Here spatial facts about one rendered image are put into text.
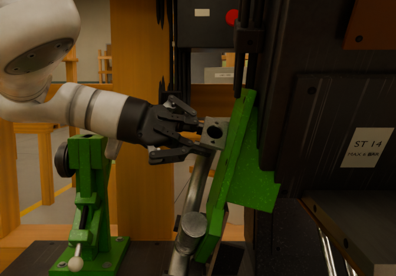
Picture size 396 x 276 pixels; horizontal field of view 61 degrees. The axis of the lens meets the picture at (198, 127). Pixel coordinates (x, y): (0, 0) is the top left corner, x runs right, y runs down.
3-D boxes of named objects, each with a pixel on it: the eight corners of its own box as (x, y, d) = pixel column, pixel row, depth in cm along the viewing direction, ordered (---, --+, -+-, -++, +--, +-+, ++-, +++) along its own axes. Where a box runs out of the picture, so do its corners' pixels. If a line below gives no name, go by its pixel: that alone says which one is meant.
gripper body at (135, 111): (110, 123, 50) (171, 140, 51) (128, 83, 55) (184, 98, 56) (111, 149, 56) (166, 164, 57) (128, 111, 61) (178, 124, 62)
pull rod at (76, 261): (81, 275, 62) (79, 245, 61) (65, 275, 62) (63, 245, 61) (90, 259, 67) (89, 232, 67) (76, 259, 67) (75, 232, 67)
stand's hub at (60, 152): (66, 182, 67) (63, 145, 66) (50, 182, 68) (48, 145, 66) (79, 172, 75) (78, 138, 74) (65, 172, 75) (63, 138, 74)
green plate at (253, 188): (263, 250, 47) (309, 105, 44) (206, 235, 47) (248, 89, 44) (251, 217, 58) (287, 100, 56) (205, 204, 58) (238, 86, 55)
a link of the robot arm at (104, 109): (131, 122, 65) (99, 114, 64) (132, 83, 56) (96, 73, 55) (115, 163, 59) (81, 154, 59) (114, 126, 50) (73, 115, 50)
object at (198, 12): (260, 48, 69) (261, -30, 67) (177, 48, 69) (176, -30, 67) (251, 52, 82) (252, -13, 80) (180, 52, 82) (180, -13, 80)
